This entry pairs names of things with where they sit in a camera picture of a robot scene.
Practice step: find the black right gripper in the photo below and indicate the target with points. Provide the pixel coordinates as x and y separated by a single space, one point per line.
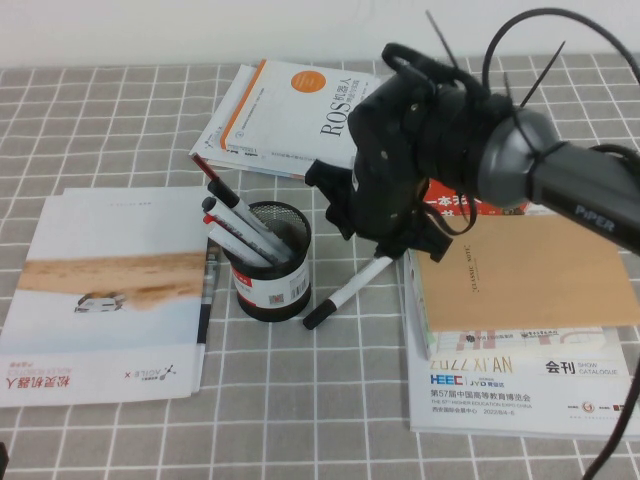
385 165

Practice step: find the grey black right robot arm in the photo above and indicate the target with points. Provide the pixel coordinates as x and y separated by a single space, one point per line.
575 190

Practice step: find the black mesh pen holder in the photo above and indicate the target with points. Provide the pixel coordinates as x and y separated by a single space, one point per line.
270 300

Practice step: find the thin red pen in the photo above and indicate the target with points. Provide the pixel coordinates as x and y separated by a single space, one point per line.
202 166

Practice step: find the book with red band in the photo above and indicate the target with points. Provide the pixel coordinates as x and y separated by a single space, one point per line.
440 192

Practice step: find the white orange ROS book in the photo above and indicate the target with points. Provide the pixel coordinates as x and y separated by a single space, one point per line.
280 115

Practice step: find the brown kraft notebook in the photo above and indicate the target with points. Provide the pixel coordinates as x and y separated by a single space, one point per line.
525 290

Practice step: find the AgileX brochure with desert photo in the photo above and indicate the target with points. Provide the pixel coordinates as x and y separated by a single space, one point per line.
100 300
211 280

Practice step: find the white show catalogue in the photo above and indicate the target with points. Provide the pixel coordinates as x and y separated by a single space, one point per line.
500 390

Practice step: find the black object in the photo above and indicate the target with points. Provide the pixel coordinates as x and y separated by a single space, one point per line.
4 462

